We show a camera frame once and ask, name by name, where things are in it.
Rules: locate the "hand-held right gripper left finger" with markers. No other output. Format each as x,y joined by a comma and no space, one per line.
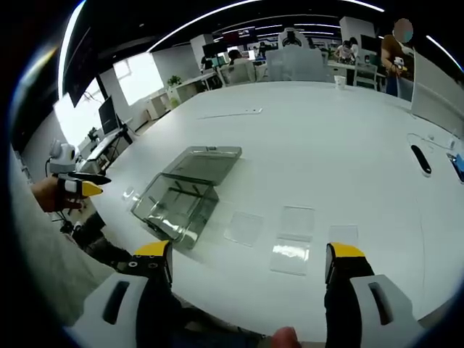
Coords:
123,282

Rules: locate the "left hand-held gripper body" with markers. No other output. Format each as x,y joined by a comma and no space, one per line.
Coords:
63,156

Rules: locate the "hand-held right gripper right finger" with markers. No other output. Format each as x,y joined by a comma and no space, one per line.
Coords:
366,290

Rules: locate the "small clear plastic divider plate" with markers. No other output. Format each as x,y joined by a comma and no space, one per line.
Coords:
129,193

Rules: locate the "clear plastic box with lid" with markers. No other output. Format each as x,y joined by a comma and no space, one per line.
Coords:
181,199

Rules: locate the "person's left hand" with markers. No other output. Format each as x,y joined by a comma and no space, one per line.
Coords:
45,195

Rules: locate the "person's right hand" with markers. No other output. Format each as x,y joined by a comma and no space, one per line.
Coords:
286,338

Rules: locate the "black computer monitor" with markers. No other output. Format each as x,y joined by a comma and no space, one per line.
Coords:
108,116

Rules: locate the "person's grey clothing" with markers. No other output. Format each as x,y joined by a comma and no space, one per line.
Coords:
47,261

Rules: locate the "green potted plant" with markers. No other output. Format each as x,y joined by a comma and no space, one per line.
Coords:
174,80

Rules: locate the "black oblong device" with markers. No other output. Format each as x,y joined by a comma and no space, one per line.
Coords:
421,160

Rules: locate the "blue object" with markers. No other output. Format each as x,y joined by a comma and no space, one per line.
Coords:
458,166

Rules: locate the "long clear flat strip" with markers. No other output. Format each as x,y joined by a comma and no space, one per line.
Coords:
232,113

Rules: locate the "clear acrylic stand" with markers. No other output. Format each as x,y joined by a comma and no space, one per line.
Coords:
433,139

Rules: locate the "white paper cup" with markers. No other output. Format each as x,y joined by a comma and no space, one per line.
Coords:
339,82

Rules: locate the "white partition panel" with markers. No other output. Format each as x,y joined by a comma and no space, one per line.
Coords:
440,90

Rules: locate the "large clear acrylic panel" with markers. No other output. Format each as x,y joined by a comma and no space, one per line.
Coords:
299,65

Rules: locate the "white office chair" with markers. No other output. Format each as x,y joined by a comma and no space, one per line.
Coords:
292,38

